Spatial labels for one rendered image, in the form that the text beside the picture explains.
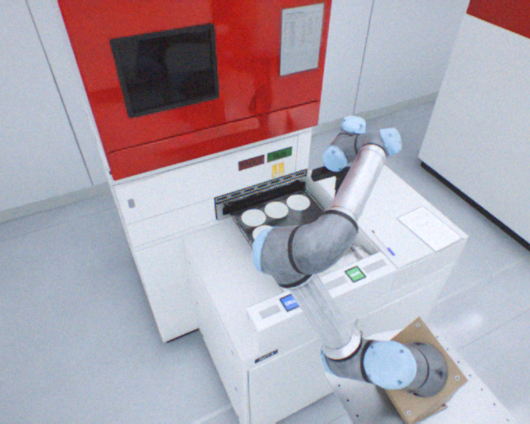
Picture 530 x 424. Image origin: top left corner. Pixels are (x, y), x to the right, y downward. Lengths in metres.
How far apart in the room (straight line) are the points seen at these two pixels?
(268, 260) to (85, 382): 1.66
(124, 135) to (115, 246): 1.68
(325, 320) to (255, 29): 0.89
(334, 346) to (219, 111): 0.83
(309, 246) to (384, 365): 0.41
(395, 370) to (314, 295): 0.28
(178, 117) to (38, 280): 1.85
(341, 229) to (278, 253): 0.15
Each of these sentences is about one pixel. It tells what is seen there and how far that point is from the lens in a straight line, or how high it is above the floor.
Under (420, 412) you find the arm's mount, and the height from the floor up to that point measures 0.89.
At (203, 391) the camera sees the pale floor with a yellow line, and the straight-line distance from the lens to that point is 2.30.
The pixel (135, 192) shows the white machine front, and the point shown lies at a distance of 1.57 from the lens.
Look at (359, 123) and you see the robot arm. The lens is 1.30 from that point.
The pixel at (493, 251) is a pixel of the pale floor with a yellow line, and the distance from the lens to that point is 3.21.
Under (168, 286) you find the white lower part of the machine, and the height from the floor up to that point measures 0.52.
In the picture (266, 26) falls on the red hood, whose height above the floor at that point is 1.64.
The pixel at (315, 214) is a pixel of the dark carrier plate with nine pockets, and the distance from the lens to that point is 1.75.
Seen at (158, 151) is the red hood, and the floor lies 1.30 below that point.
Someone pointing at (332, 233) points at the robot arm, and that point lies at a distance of 0.91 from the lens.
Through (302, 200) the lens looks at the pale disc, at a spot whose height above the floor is 0.90.
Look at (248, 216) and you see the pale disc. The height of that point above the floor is 0.90.
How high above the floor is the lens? 2.10
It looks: 43 degrees down
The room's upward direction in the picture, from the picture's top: 1 degrees clockwise
